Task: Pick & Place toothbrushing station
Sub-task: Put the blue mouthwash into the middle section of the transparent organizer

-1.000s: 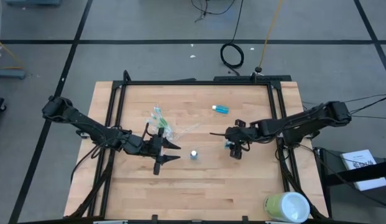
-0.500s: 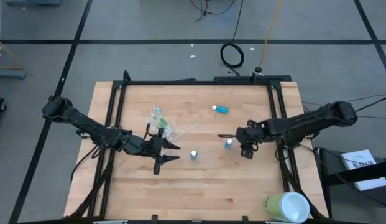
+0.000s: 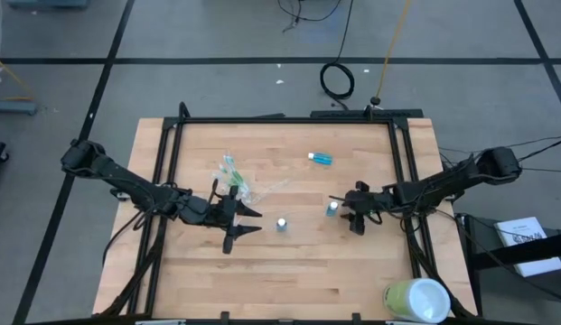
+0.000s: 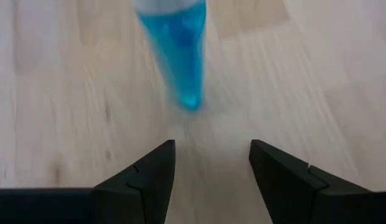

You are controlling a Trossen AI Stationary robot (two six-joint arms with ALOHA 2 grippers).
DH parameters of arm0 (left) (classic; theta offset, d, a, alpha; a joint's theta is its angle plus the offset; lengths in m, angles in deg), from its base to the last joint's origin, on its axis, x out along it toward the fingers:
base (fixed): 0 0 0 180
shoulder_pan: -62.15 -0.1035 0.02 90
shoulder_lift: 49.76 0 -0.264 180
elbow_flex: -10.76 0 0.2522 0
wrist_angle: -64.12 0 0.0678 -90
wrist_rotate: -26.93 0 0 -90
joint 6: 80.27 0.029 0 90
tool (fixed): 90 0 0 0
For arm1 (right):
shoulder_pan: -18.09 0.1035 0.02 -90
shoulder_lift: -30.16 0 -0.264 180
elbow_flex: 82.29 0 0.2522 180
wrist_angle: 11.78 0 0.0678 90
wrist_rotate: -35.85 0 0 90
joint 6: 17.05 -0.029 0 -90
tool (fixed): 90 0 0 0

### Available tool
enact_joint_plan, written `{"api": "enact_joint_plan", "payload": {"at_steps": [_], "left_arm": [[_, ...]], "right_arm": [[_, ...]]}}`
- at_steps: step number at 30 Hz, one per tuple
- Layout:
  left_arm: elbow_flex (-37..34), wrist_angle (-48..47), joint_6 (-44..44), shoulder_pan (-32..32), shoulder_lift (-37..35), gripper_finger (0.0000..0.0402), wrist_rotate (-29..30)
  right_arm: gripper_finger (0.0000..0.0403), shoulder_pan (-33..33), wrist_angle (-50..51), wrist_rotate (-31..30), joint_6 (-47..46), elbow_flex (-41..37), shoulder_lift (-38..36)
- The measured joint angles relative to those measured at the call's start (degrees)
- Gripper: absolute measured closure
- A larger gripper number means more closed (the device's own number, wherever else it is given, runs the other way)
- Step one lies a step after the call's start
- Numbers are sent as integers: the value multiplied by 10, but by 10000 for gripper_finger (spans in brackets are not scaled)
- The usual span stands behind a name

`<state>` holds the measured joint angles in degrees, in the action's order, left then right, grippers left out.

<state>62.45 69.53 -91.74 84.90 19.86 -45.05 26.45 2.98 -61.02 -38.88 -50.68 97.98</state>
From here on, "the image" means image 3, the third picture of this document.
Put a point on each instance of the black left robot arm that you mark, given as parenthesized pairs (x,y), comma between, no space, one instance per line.
(126,182)

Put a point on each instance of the blue mouthwash bottle white cap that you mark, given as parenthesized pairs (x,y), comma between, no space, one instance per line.
(281,224)
(332,208)
(323,159)

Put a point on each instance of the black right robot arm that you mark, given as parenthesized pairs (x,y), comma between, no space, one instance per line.
(442,185)

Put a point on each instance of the clear plastic bag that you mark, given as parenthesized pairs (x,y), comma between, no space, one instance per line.
(253,192)

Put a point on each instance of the clear plastic wrapper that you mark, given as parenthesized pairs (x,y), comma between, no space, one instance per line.
(273,187)

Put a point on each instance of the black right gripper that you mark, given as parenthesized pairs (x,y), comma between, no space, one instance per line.
(366,205)

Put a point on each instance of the green disinfecting wipes canister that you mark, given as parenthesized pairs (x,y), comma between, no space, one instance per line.
(420,301)

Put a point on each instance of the black side cart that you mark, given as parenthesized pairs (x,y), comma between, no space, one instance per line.
(510,255)

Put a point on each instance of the grey stand foot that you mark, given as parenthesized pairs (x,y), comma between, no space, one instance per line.
(13,107)

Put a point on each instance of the black aluminium table frame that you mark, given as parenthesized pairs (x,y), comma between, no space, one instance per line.
(284,120)

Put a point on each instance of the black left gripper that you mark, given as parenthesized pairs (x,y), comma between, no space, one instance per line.
(208,212)

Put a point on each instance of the white printed booklet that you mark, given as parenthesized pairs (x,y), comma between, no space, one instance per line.
(528,246)

